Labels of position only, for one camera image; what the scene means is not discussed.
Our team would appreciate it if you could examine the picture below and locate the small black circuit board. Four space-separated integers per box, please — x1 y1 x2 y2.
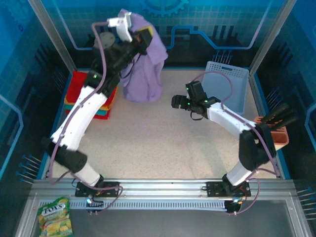
224 197 244 214
85 196 104 214

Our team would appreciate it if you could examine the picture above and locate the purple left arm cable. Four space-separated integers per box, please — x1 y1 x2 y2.
49 21 124 215

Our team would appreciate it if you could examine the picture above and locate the aluminium frame post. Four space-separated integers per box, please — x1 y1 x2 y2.
27 0 78 72
248 0 297 75

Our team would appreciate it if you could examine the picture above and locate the teal folded t-shirt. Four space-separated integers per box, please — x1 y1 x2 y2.
65 103 112 116

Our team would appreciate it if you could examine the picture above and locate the yellow folded t-shirt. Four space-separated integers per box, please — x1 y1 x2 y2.
64 96 114 111

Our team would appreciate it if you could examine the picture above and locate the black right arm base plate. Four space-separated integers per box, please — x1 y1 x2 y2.
206 181 251 198

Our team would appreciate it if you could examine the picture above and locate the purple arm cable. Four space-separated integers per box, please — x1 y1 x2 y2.
49 21 124 215
190 72 281 215

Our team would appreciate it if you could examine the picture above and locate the large red folded t-shirt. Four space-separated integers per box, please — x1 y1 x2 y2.
64 71 118 107

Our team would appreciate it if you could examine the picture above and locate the slotted grey cable duct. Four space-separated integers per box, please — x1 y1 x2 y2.
39 198 229 211

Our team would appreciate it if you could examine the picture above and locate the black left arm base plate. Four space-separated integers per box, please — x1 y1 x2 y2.
75 181 121 198

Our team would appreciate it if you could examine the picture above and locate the purple t-shirt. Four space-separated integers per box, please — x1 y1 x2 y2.
119 9 169 103

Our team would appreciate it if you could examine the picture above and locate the aluminium mounting rail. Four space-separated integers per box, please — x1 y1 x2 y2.
31 177 297 198

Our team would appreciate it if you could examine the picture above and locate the black knife handle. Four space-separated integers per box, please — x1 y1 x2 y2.
268 110 296 125
261 102 290 121
271 116 300 130

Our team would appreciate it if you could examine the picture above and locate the terracotta knife holder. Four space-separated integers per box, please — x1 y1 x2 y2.
254 116 289 152

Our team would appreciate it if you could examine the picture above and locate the lavender plastic basket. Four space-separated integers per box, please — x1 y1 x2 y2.
201 61 250 115

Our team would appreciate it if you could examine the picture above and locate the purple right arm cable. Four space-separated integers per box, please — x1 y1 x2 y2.
190 72 281 215

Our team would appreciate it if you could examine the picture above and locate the green yellow candy bag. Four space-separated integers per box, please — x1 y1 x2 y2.
37 196 74 237

